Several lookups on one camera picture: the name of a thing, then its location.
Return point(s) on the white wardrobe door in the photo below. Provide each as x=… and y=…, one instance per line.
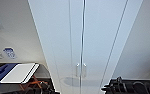
x=54, y=40
x=97, y=40

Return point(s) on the white wardrobe carcass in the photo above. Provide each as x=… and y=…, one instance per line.
x=126, y=30

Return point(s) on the blue printed wall sign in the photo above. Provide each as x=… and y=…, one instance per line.
x=9, y=53

